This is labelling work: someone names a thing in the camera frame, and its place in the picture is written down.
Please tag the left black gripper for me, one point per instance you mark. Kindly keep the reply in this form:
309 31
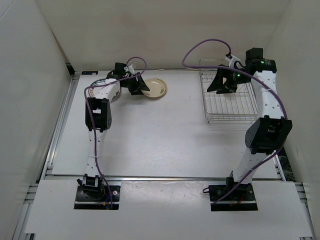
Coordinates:
139 84

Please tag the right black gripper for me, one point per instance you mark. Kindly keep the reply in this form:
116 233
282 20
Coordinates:
217 83

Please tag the cream floral plate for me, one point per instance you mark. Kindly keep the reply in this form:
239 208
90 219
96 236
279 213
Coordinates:
157 88

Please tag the blue rimmed white plate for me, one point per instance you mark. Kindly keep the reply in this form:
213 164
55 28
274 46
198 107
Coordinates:
104 88

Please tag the orange sun pattern plate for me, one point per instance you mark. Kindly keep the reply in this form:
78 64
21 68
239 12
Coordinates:
91 91

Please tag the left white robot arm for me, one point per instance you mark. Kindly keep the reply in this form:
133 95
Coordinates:
98 120

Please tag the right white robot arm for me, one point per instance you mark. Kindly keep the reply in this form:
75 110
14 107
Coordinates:
268 133

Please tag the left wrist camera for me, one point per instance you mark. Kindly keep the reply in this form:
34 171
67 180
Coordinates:
131 69

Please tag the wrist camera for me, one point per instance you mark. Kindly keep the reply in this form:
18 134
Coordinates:
131 69
232 60

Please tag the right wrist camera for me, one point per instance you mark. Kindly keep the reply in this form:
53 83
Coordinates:
232 60

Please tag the wire dish rack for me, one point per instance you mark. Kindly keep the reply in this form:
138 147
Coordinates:
230 108

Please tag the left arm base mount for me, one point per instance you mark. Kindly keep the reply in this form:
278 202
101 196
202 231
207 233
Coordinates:
94 194

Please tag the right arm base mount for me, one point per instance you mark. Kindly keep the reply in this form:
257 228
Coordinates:
231 197

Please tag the aluminium front rail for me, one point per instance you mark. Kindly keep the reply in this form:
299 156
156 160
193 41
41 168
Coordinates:
138 178

